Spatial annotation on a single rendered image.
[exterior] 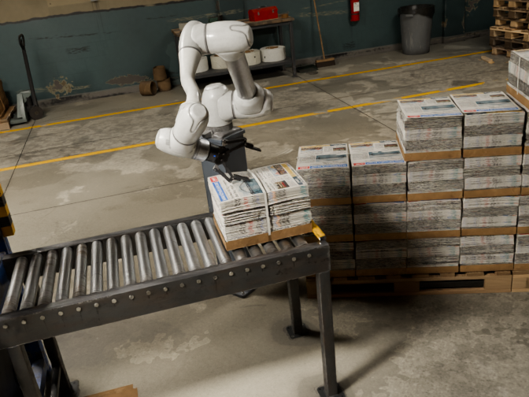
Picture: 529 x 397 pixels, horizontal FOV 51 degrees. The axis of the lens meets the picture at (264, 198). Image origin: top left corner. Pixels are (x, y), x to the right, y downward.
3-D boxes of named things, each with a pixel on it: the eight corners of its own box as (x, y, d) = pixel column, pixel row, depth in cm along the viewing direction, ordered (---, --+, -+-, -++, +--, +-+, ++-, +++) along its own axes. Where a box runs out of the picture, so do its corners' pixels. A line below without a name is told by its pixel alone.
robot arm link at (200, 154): (188, 154, 231) (201, 158, 233) (191, 161, 223) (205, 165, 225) (195, 134, 229) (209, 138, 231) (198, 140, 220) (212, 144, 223)
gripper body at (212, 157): (209, 139, 230) (229, 145, 233) (201, 157, 232) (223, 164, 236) (212, 144, 223) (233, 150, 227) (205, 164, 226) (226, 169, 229)
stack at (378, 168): (308, 265, 367) (297, 145, 333) (493, 257, 352) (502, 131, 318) (306, 298, 332) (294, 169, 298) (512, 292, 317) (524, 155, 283)
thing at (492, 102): (448, 95, 314) (449, 94, 313) (501, 91, 310) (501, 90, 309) (462, 114, 280) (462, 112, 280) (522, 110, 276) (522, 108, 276)
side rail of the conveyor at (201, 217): (290, 217, 281) (288, 194, 276) (294, 220, 276) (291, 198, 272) (11, 276, 255) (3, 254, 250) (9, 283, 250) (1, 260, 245)
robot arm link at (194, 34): (173, 45, 242) (204, 42, 240) (178, 14, 250) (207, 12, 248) (182, 65, 253) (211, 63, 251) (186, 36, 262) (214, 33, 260)
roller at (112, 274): (118, 244, 258) (116, 235, 256) (121, 298, 216) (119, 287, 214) (107, 246, 257) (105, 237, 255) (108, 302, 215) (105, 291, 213)
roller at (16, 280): (30, 263, 250) (27, 254, 248) (16, 323, 208) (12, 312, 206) (18, 265, 249) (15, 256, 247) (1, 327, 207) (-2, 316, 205)
